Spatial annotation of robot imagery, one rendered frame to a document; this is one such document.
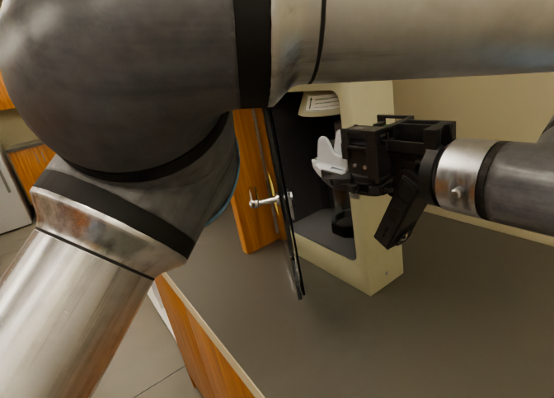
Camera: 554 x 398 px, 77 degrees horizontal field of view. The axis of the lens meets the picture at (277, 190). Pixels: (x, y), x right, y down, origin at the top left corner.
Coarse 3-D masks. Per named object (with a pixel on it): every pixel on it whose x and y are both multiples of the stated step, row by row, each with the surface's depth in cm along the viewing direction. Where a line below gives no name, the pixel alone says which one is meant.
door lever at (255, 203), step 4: (248, 188) 71; (252, 188) 70; (252, 192) 68; (256, 192) 68; (252, 196) 66; (256, 196) 65; (272, 196) 64; (276, 196) 63; (252, 200) 64; (256, 200) 64; (260, 200) 64; (264, 200) 64; (268, 200) 64; (272, 200) 64; (276, 200) 64; (252, 204) 64; (256, 204) 64; (260, 204) 64
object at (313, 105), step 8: (304, 96) 74; (312, 96) 71; (320, 96) 70; (328, 96) 69; (336, 96) 68; (304, 104) 73; (312, 104) 71; (320, 104) 70; (328, 104) 69; (336, 104) 68; (304, 112) 73; (312, 112) 71; (320, 112) 70; (328, 112) 69; (336, 112) 68
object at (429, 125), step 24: (384, 120) 44; (408, 120) 39; (432, 120) 37; (360, 144) 40; (384, 144) 39; (408, 144) 36; (432, 144) 34; (360, 168) 42; (384, 168) 39; (408, 168) 38; (432, 168) 34; (360, 192) 42; (384, 192) 40; (432, 192) 35
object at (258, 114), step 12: (264, 108) 54; (264, 120) 55; (264, 132) 61; (264, 144) 69; (264, 156) 79; (276, 168) 58; (276, 180) 59; (276, 192) 63; (276, 204) 72; (276, 216) 82; (288, 228) 62; (288, 240) 63; (288, 252) 68; (288, 264) 77; (300, 288) 67
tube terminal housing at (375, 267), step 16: (352, 96) 59; (368, 96) 61; (384, 96) 64; (352, 112) 60; (368, 112) 62; (384, 112) 64; (352, 208) 69; (368, 208) 67; (384, 208) 70; (368, 224) 68; (304, 240) 88; (368, 240) 69; (304, 256) 91; (320, 256) 85; (336, 256) 79; (368, 256) 70; (384, 256) 74; (400, 256) 77; (336, 272) 81; (352, 272) 76; (368, 272) 71; (384, 272) 75; (400, 272) 78; (368, 288) 73
